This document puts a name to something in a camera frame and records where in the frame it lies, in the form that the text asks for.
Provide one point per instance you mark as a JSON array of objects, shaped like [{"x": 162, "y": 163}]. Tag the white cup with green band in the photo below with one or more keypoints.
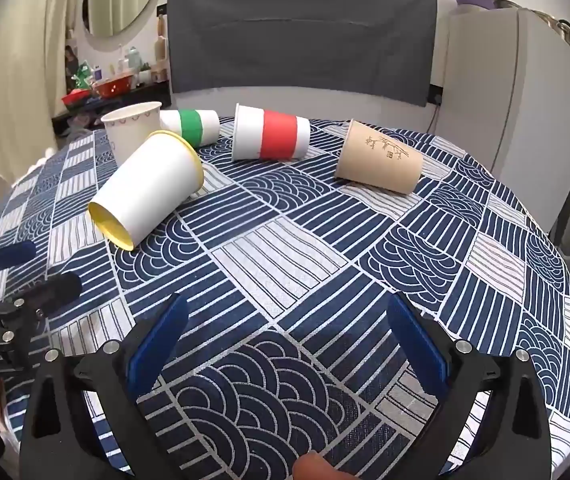
[{"x": 192, "y": 126}]

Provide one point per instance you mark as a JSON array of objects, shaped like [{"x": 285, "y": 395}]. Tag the dark grey chair back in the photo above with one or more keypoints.
[{"x": 300, "y": 30}]

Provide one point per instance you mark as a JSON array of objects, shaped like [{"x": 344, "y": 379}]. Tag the teal bottle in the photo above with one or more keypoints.
[{"x": 133, "y": 59}]

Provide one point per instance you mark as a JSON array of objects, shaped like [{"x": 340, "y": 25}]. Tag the metal pot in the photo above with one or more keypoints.
[{"x": 557, "y": 25}]

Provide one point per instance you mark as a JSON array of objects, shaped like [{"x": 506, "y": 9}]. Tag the cream curtain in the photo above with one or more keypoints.
[{"x": 20, "y": 70}]

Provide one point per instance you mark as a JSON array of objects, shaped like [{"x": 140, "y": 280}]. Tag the white cup with yellow rim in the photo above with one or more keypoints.
[{"x": 147, "y": 190}]

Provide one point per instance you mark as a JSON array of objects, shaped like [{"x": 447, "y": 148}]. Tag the person's right hand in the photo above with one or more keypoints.
[{"x": 317, "y": 467}]

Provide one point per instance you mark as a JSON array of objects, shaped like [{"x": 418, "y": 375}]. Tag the white cup with scalloped print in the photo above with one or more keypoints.
[{"x": 130, "y": 130}]

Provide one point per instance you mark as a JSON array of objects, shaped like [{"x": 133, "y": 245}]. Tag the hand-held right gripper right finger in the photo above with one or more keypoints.
[{"x": 422, "y": 347}]

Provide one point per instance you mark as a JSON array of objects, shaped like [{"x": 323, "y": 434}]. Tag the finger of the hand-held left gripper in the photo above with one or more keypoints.
[
  {"x": 57, "y": 289},
  {"x": 12, "y": 255}
]

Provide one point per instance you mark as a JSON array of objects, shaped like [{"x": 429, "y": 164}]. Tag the dark shelf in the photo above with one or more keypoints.
[{"x": 90, "y": 112}]

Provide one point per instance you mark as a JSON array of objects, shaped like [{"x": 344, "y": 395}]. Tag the red dotted bowl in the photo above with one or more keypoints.
[{"x": 114, "y": 85}]

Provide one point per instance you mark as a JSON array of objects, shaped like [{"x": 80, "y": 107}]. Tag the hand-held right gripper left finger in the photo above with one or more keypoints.
[{"x": 157, "y": 342}]

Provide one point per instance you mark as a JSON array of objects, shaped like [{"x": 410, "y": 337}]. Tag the blue patterned tablecloth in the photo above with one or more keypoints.
[{"x": 285, "y": 240}]

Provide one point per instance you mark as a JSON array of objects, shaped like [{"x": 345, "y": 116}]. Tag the white refrigerator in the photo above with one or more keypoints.
[{"x": 510, "y": 110}]

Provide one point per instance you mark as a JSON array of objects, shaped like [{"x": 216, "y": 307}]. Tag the brown paper cup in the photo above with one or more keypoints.
[{"x": 377, "y": 157}]

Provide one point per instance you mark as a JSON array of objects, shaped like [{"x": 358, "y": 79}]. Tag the white cup with red band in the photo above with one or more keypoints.
[{"x": 270, "y": 132}]

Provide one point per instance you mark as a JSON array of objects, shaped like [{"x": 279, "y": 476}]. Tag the red and green tray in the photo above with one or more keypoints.
[{"x": 76, "y": 97}]

